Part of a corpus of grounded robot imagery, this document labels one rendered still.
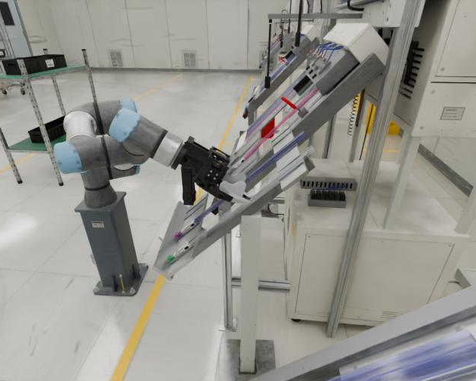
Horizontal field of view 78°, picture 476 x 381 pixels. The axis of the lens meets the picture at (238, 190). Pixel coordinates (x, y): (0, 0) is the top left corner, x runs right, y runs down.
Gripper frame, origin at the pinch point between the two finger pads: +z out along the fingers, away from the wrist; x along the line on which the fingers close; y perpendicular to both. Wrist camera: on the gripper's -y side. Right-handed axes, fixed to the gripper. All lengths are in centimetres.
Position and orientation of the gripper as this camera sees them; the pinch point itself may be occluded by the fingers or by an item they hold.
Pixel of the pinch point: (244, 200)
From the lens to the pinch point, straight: 75.4
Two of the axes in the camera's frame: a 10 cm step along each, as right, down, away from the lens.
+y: 5.3, -7.3, -4.3
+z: 8.5, 4.7, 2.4
